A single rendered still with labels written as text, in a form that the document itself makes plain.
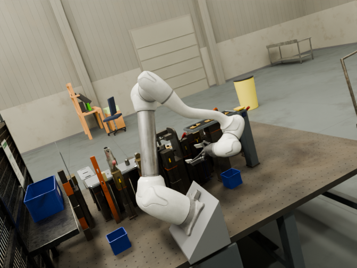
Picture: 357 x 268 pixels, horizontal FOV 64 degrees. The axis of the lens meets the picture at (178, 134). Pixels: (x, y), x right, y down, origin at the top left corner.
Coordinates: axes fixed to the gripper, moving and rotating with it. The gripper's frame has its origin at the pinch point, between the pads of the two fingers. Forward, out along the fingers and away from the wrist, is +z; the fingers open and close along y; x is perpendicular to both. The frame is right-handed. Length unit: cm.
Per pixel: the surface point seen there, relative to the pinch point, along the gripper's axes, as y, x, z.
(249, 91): 367, -183, 240
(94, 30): 523, 160, 739
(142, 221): -52, -4, 20
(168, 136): -0.1, 19.4, 5.2
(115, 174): -38, 29, 23
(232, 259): -53, -29, -41
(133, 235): -63, 0, 13
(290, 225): -18, -52, -50
